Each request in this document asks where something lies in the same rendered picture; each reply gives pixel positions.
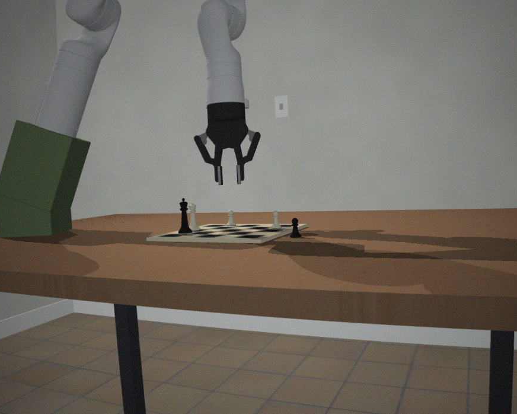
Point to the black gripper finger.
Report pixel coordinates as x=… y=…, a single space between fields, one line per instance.
x=254 y=138
x=216 y=162

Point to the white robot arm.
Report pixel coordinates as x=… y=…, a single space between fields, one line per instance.
x=63 y=100

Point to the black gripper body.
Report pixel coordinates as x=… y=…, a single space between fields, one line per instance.
x=226 y=116

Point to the white pawn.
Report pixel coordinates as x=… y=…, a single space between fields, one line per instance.
x=275 y=222
x=231 y=221

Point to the cream and dark blue chessboard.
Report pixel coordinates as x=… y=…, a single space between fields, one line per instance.
x=220 y=233

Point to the white chess queen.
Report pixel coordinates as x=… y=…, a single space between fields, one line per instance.
x=193 y=224

